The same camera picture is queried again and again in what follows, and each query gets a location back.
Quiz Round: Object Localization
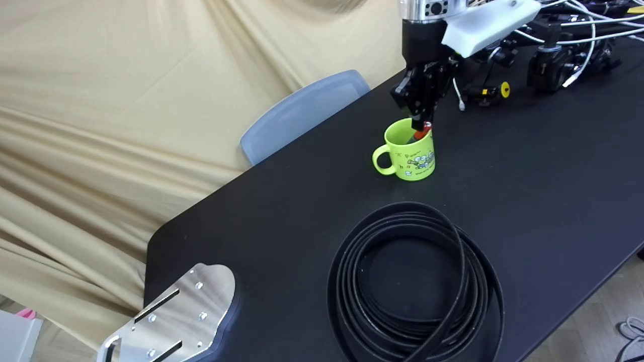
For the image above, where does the green mug with print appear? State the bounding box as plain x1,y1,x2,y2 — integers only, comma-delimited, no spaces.
370,116,440,186

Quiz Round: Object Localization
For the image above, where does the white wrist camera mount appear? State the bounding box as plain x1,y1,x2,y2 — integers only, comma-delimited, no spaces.
399,0,454,24

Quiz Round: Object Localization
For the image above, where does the blue-grey chair backrest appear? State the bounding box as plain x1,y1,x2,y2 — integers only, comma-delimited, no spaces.
240,69,372,169

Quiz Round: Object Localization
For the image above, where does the red marker pen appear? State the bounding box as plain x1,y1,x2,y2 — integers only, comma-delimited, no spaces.
413,118,434,142

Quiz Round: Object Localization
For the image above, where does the beige cloth backdrop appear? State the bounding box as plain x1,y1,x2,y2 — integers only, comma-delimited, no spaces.
0,0,413,351

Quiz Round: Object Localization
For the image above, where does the silver metal bracket plate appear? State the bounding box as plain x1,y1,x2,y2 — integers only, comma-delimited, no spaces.
95,261,237,362

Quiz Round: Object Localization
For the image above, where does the black camera rig equipment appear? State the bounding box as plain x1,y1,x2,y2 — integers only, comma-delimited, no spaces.
450,0,644,108

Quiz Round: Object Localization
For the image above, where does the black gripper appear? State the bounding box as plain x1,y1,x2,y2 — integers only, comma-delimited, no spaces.
390,18,463,132

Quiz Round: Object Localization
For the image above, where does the black coiled cable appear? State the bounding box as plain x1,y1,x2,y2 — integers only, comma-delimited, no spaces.
327,201,508,362

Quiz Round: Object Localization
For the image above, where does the white box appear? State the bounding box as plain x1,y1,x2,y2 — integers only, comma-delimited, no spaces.
0,308,45,362

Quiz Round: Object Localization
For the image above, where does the grey patterned floor item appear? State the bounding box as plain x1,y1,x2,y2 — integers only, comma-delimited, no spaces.
614,315,644,362

